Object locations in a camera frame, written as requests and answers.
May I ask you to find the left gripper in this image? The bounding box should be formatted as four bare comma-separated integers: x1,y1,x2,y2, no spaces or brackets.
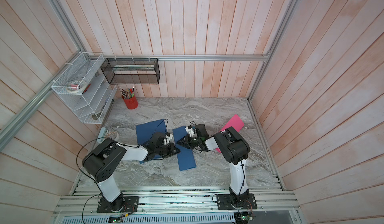
155,142,181,158

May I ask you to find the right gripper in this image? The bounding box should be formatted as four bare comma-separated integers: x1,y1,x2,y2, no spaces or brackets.
176,134,203,149

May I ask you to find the blue paper sheet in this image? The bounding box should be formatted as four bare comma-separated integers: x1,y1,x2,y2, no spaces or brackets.
135,119,166,162
173,126,196,171

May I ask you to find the pink rectangular paper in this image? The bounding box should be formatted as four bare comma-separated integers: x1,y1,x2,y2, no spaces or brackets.
215,114,245,154

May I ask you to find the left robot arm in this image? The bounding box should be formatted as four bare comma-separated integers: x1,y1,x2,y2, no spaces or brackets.
82,132,181,209

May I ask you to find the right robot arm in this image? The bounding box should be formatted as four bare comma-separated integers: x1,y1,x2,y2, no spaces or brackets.
176,123,250,204

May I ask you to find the tape roll on table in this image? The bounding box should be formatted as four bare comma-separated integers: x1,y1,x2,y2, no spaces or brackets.
105,131,120,142

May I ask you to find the red pen cup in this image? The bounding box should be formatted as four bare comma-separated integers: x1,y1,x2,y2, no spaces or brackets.
121,87,139,110

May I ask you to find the tape roll in rack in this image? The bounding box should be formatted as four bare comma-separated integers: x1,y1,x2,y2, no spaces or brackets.
65,80,86,94

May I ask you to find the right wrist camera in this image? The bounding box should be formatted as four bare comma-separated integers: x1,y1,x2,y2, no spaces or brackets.
185,125,196,137

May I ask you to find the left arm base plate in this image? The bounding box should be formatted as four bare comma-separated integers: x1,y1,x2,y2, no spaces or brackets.
97,196,140,213

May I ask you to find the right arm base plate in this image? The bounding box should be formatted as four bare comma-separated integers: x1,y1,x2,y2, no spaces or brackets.
216,194,258,211

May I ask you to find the black mesh wall basket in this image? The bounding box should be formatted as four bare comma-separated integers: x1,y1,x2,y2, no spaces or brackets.
101,57,161,85

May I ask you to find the aluminium frame rail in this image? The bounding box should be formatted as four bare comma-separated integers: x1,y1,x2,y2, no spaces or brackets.
53,187,300,217

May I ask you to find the white wire shelf rack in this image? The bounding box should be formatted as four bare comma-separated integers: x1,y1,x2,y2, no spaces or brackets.
52,52,117,124

